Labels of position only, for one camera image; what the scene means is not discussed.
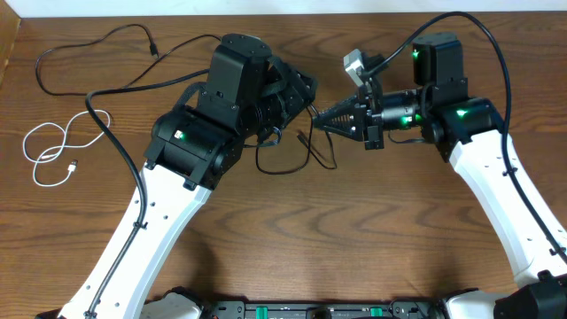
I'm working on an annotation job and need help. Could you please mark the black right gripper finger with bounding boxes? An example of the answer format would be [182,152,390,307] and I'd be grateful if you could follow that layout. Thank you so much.
[312,96,367,122]
[313,117,364,142]

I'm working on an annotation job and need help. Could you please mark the black USB cable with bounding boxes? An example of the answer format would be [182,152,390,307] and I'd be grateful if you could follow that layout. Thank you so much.
[34,22,222,97]

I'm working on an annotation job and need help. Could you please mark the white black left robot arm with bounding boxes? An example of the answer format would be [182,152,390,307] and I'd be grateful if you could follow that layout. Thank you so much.
[58,34,317,318]

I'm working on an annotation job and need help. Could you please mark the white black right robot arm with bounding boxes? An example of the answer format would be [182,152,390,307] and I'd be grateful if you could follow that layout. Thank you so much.
[315,49,566,318]

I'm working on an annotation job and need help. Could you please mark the brown cardboard panel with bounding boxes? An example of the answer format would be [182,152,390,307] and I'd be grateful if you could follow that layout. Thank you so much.
[0,0,21,82]

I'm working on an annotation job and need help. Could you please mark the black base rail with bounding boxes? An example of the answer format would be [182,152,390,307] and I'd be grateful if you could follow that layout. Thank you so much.
[199,298,447,319]

